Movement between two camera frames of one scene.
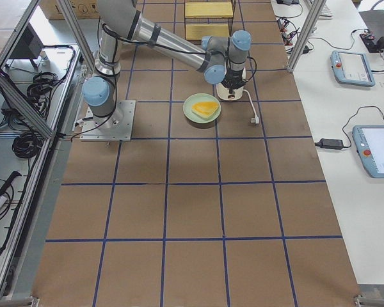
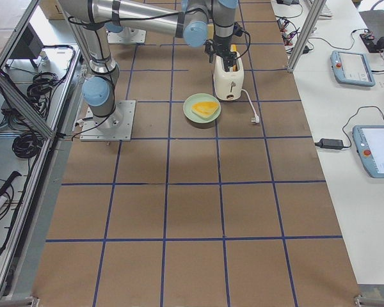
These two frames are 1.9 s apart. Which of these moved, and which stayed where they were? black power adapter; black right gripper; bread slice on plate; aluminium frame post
Moved: black right gripper
Stayed: aluminium frame post; black power adapter; bread slice on plate
